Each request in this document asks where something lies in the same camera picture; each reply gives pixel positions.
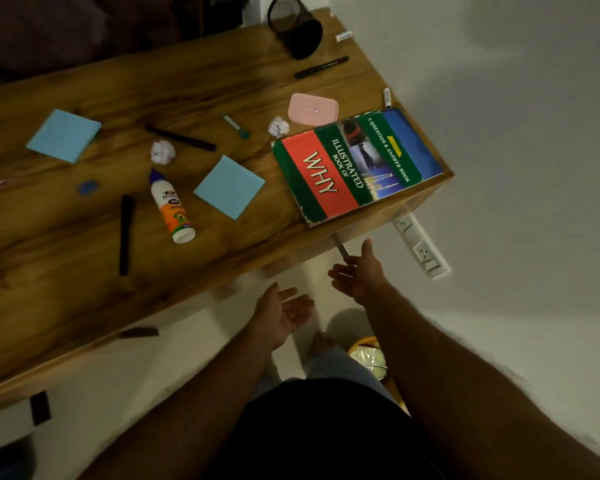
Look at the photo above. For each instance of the wooden table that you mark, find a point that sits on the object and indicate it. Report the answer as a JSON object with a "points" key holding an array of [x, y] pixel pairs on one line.
{"points": [[55, 274]]}

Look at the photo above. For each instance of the thick black marker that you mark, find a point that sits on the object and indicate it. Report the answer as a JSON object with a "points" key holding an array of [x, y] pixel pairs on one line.
{"points": [[125, 234]]}

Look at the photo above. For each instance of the blue sticky note pad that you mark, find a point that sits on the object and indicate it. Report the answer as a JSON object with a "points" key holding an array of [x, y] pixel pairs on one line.
{"points": [[229, 186], [63, 135]]}

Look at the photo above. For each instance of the person's blue jeans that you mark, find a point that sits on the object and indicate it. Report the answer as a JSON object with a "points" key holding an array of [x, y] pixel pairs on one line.
{"points": [[337, 362]]}

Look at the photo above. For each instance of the person's left thumb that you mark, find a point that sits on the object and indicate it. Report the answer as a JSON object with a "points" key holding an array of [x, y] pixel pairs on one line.
{"points": [[273, 290]]}

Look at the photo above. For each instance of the person's right hand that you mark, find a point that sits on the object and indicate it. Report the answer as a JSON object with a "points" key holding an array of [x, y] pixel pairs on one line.
{"points": [[362, 277]]}

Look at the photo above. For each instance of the blue eraser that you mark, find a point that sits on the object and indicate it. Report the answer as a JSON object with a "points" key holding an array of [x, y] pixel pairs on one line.
{"points": [[87, 187]]}

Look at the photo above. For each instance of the pink rounded case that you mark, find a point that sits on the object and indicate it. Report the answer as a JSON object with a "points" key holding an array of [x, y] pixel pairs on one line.
{"points": [[313, 109]]}

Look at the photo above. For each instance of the person's right thumb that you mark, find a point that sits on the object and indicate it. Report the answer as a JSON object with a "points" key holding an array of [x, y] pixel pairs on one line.
{"points": [[367, 249]]}

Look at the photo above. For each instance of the black mesh pen holder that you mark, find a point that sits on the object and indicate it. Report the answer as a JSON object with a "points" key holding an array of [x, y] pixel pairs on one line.
{"points": [[296, 25]]}

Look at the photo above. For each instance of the woven waste basket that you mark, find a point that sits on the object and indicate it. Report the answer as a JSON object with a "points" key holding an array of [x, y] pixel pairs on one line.
{"points": [[372, 362]]}

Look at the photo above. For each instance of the small white tube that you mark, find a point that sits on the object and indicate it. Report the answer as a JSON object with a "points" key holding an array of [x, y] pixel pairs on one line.
{"points": [[343, 36]]}

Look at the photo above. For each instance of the white power strip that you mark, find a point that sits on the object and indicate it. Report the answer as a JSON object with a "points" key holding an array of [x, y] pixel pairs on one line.
{"points": [[421, 246]]}

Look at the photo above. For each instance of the large crumpled white paper ball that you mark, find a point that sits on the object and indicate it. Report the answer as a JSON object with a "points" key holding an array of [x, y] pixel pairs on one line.
{"points": [[162, 152]]}

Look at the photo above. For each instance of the dark sofa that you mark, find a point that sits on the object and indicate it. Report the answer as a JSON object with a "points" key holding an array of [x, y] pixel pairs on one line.
{"points": [[80, 29]]}

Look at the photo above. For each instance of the white glue bottle blue cap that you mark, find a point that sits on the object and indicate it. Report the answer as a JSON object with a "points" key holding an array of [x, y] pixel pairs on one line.
{"points": [[173, 208]]}

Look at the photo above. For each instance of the person's left hand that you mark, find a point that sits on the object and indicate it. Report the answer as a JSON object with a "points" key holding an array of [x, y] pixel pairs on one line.
{"points": [[275, 319]]}

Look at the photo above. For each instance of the small crumpled white paper ball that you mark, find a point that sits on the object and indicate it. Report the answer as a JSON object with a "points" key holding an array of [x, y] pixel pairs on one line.
{"points": [[278, 127]]}

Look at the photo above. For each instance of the black pen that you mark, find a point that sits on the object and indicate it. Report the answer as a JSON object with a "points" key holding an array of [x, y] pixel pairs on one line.
{"points": [[180, 138], [321, 67]]}

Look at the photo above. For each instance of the person's left forearm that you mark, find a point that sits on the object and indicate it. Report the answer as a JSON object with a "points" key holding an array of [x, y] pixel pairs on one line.
{"points": [[180, 414]]}

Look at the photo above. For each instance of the white marker with black cap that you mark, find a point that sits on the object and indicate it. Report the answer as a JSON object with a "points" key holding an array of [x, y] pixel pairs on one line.
{"points": [[387, 98]]}

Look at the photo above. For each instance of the green and red hardcover book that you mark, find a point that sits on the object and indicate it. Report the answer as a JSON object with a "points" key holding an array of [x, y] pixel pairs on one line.
{"points": [[355, 164]]}

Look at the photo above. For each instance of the teal capped pen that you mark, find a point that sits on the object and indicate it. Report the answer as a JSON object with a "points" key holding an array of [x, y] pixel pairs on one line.
{"points": [[236, 126]]}

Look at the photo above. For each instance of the person's right forearm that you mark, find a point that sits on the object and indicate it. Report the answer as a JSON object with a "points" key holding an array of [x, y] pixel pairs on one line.
{"points": [[480, 394]]}

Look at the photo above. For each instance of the person's black shirt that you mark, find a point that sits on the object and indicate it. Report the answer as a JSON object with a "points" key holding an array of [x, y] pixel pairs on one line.
{"points": [[325, 434]]}

